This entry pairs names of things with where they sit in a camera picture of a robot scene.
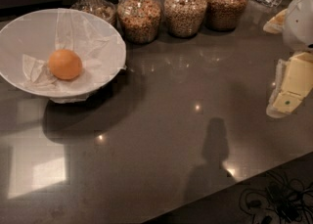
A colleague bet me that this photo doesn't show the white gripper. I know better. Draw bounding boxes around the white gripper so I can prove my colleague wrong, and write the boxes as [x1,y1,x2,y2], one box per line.
[263,0,313,118]

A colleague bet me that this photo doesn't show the orange fruit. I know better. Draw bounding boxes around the orange fruit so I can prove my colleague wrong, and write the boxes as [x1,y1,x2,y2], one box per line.
[48,49,82,80]

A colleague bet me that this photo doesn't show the white bowl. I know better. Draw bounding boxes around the white bowl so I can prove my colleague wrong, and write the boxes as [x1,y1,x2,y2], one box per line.
[0,9,112,99]

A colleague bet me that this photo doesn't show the crumpled white paper liner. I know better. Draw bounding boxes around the crumpled white paper liner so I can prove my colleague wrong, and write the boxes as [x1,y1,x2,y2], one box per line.
[22,9,126,103]

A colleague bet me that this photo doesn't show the black cables on floor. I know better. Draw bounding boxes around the black cables on floor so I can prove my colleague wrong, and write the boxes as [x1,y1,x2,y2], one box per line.
[239,168,313,224]

